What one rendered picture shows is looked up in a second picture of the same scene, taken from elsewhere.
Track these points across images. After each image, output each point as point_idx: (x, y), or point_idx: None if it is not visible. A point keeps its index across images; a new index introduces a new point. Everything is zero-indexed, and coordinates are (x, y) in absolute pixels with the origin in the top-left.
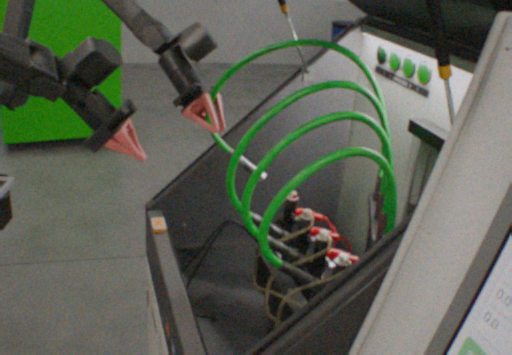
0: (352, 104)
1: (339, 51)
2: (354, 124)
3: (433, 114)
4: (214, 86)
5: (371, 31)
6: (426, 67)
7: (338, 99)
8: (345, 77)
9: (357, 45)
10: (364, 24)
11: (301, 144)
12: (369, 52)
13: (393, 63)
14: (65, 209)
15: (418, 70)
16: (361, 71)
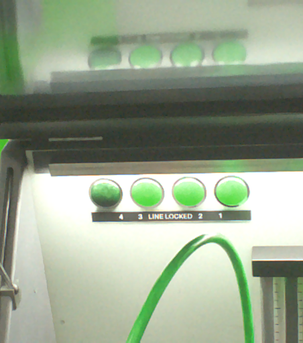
0: (46, 285)
1: (206, 243)
2: (63, 309)
3: (271, 235)
4: None
5: (86, 169)
6: (239, 183)
7: (37, 293)
8: (34, 255)
9: (29, 197)
10: (56, 163)
11: None
12: (62, 197)
13: (151, 198)
14: None
15: (222, 192)
16: (49, 231)
